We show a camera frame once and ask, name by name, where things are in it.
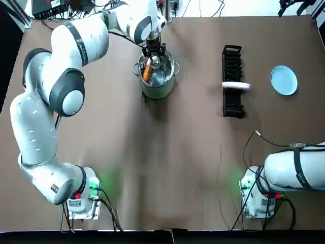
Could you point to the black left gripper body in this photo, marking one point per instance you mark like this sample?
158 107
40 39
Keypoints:
154 46

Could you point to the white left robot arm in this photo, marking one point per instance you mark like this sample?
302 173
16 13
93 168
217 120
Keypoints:
76 43

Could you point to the steel cooking pot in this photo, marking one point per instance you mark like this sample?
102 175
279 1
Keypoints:
157 92

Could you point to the black box with red logo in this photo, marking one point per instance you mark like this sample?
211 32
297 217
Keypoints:
48 10

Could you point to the light blue plate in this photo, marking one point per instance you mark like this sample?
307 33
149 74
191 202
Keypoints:
284 80

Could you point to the aluminium frame profile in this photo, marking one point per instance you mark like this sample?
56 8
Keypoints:
318 20
24 15

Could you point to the white plate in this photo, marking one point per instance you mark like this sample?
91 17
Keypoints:
236 85

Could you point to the orange corn cob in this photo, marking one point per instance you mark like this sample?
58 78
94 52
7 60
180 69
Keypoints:
147 72

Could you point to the black dish rack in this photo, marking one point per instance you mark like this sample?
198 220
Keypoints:
232 101

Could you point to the glass pot lid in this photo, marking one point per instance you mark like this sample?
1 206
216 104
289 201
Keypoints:
165 73

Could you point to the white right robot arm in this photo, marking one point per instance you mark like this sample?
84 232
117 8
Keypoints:
292 172

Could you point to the black camera stand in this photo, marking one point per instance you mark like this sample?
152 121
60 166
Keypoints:
289 6

